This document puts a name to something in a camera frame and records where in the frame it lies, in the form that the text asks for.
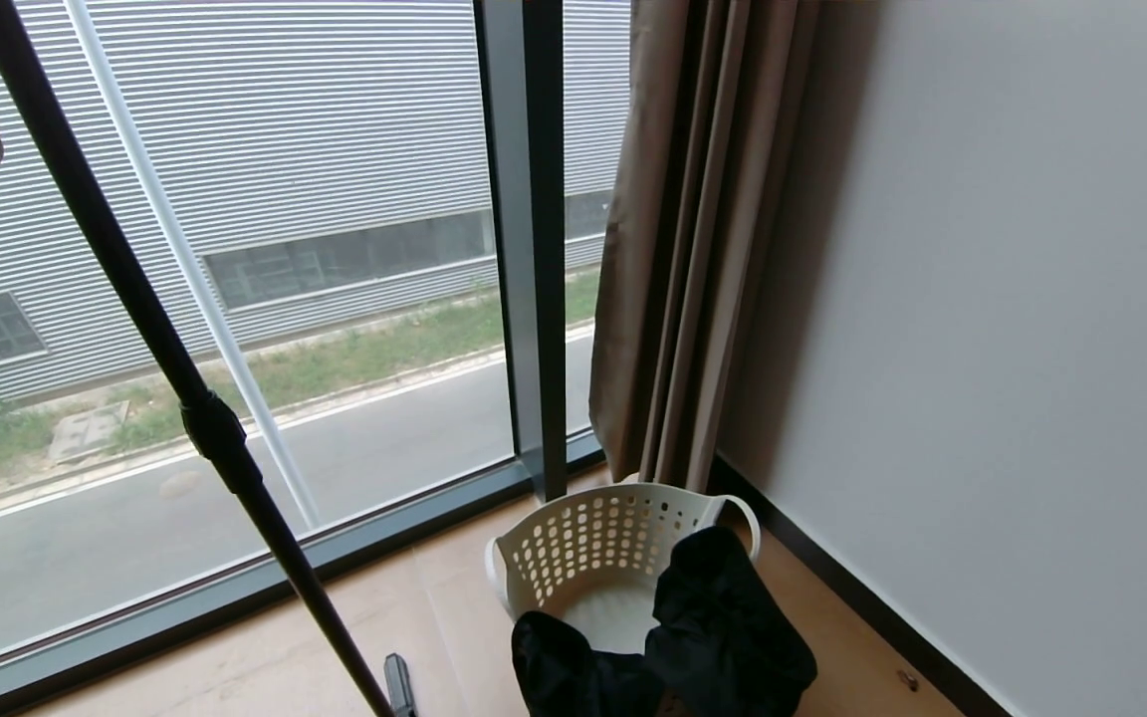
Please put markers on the black shorts with white stripes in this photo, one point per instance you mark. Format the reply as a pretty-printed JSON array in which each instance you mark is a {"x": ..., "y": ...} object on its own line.
[{"x": 733, "y": 617}]

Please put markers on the white laundry basket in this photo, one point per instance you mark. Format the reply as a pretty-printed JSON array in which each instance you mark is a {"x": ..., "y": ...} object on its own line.
[{"x": 583, "y": 538}]

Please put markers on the black clothes rack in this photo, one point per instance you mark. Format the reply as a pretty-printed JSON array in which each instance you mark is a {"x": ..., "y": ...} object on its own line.
[{"x": 213, "y": 428}]

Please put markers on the brown curtain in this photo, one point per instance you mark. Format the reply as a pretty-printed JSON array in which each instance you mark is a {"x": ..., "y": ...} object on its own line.
[{"x": 693, "y": 249}]

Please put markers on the black garment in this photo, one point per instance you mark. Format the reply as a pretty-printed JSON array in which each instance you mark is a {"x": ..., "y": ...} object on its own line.
[{"x": 573, "y": 667}]

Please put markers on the window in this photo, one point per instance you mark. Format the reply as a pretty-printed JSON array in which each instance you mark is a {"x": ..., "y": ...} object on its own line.
[{"x": 354, "y": 129}]

